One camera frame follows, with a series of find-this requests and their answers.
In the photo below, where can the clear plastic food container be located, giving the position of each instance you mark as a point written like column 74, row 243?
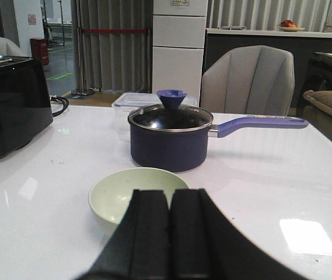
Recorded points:
column 126, row 103

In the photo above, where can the red fire extinguisher box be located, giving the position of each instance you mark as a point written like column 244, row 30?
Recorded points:
column 39, row 49

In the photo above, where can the grey upholstered chair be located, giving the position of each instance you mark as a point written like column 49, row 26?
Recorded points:
column 250, row 80

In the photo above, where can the green bowl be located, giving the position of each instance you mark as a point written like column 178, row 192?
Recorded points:
column 110, row 197

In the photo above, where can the white cabinet column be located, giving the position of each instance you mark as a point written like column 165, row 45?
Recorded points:
column 178, row 41

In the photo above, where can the glass lid blue knob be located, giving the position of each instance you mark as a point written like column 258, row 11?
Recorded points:
column 171, row 115

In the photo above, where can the fruit plate on counter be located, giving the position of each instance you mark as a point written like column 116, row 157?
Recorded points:
column 288, row 25

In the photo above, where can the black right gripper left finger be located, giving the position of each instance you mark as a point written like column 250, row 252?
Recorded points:
column 139, row 247

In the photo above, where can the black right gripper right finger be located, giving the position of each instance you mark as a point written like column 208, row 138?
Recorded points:
column 205, row 245

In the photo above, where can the blue saucepan with handle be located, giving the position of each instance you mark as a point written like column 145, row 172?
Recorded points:
column 183, row 151

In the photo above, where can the black chrome four-slot toaster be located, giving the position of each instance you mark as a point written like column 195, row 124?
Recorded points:
column 25, row 108

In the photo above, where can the stanchion post with red belt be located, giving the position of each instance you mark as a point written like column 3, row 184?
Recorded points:
column 84, row 90

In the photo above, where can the dark counter sideboard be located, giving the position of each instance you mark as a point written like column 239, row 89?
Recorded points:
column 301, row 44

